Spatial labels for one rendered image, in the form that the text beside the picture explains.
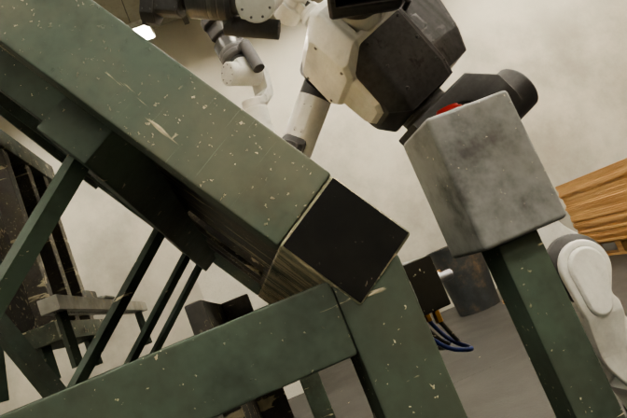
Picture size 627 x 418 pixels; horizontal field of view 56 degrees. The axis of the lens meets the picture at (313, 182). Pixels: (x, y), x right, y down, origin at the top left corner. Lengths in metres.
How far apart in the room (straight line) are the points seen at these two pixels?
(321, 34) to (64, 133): 0.63
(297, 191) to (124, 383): 0.29
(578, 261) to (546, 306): 0.52
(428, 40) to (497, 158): 0.58
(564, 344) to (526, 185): 0.20
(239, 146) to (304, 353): 0.25
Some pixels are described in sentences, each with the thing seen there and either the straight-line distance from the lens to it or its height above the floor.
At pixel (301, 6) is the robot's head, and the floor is 1.38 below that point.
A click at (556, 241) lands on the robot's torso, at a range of 1.34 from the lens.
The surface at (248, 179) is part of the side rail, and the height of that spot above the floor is 0.94.
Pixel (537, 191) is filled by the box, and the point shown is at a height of 0.79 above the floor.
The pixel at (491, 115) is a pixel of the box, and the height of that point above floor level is 0.90.
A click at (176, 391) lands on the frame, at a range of 0.70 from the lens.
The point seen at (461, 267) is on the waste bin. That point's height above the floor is 0.43.
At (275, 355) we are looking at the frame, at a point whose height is 0.74.
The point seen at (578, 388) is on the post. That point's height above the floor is 0.56.
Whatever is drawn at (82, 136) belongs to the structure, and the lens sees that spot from 0.81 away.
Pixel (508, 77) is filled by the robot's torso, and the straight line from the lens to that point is 1.41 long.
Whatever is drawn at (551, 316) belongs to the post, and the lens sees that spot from 0.81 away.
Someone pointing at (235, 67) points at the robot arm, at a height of 1.40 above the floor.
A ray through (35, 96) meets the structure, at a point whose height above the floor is 1.18.
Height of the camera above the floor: 0.79
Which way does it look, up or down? 9 degrees up
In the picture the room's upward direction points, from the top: 22 degrees counter-clockwise
